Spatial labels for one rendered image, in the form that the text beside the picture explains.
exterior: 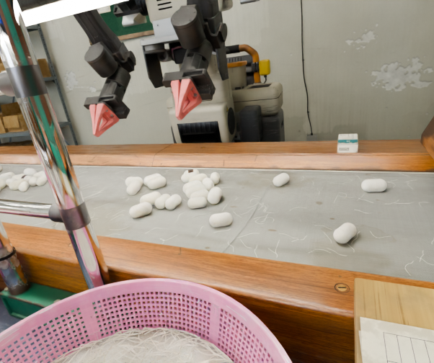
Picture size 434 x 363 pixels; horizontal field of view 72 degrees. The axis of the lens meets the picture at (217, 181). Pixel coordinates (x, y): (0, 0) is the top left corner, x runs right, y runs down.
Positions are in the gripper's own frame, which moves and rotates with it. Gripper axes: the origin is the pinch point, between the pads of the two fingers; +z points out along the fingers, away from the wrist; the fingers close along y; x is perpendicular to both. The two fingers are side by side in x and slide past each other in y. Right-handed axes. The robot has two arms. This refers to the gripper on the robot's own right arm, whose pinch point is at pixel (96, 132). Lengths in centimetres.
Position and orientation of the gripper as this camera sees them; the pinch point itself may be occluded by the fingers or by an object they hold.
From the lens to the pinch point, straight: 82.3
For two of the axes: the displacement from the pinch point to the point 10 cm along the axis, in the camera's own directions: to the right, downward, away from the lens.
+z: -1.9, 9.1, -3.7
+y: 9.2, 0.3, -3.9
